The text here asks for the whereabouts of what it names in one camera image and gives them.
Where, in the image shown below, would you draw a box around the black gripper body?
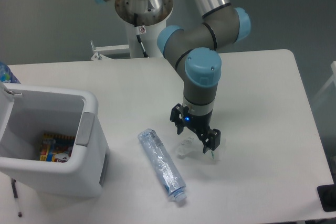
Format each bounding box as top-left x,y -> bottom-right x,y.
181,103 -> 212,137

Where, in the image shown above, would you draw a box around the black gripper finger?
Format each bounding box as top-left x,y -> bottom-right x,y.
201,129 -> 221,154
170,103 -> 188,134

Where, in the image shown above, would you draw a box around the clear plastic wrapper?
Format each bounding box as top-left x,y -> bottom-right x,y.
175,136 -> 226,162

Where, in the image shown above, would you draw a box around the crushed clear plastic bottle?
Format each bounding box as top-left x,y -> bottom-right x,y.
138,129 -> 187,203

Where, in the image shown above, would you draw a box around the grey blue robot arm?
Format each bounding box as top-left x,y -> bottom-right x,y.
95,0 -> 251,151

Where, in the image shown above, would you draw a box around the white plastic trash can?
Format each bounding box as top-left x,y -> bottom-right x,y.
1,83 -> 110,197

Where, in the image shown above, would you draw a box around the black table clamp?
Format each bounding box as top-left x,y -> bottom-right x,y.
317,184 -> 335,212

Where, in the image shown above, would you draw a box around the colourful snack wrapper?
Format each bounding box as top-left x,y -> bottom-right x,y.
38,133 -> 76,163

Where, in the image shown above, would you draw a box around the blue water bottle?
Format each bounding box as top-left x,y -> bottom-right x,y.
0,62 -> 20,84

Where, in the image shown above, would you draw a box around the black pen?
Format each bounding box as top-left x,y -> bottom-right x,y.
10,178 -> 23,218

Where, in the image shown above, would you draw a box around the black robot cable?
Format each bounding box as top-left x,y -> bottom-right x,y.
133,13 -> 150,58

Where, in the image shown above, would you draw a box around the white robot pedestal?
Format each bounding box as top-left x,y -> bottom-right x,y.
91,0 -> 173,60

